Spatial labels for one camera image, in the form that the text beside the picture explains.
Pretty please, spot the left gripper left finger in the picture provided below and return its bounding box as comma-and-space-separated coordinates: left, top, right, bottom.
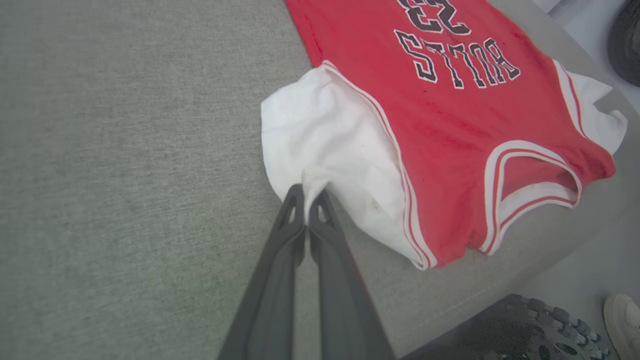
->
217, 183, 307, 360

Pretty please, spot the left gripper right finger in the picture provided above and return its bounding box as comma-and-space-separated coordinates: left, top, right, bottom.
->
307, 189, 397, 360

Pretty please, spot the red and white basketball jersey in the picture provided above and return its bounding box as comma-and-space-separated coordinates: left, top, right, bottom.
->
260, 0, 629, 272

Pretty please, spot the black plastic basket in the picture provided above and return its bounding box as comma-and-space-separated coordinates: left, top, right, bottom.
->
400, 293, 613, 360

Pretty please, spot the grey fabric sofa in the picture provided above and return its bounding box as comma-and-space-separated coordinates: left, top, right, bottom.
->
0, 0, 640, 360

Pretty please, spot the white shoe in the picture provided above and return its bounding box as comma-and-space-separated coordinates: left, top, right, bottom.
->
602, 293, 640, 360

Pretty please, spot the black round object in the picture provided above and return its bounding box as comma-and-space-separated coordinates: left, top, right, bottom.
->
607, 0, 640, 88

